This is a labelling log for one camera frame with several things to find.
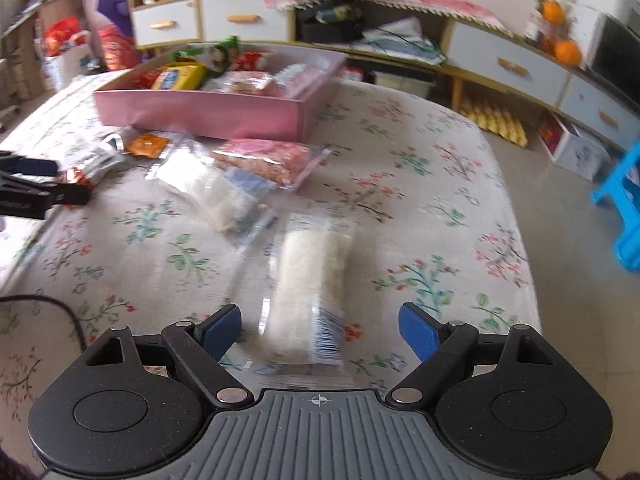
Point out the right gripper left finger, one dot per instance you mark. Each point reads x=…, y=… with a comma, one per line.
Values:
x=196, y=351

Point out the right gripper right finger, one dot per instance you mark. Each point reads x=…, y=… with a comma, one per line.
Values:
x=444, y=352

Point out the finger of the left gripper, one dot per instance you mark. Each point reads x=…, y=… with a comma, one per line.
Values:
x=36, y=167
x=71, y=194

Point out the orange white snack packet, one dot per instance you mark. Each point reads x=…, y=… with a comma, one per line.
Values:
x=91, y=166

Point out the orange yellow snack packet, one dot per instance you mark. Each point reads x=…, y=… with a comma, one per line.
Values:
x=149, y=145

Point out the red snack bag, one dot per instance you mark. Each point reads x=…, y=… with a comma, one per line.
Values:
x=146, y=80

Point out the white rice cracker pack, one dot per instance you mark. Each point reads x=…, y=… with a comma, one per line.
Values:
x=301, y=325
x=232, y=200

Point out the yellow chip bag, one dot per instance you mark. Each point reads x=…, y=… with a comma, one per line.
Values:
x=180, y=76

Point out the green snack bag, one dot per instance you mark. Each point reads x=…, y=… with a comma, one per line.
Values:
x=217, y=57

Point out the brown cracker stack pack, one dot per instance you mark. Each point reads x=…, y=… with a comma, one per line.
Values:
x=286, y=164

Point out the small red candy packet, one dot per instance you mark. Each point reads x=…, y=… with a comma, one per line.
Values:
x=252, y=61

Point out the silver long cracker pack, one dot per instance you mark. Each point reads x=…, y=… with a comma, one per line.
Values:
x=295, y=79

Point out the blue white snack packet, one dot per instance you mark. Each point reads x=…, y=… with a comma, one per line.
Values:
x=118, y=140

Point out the pink round cookie pack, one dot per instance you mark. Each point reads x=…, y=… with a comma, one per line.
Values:
x=248, y=83

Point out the floral tablecloth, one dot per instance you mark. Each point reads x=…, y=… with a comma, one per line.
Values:
x=434, y=226

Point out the red lantern bag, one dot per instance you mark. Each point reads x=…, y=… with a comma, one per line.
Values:
x=118, y=50

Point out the pink cardboard box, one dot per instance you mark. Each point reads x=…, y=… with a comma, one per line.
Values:
x=219, y=115

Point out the wooden TV cabinet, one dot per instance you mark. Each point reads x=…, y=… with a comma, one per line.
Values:
x=367, y=31

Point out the yellow egg tray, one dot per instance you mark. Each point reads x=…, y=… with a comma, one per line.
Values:
x=495, y=119

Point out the blue plastic stool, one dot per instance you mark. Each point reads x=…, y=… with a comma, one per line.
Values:
x=623, y=193

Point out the orange fruit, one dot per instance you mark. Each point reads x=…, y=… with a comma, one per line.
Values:
x=567, y=53
x=552, y=12

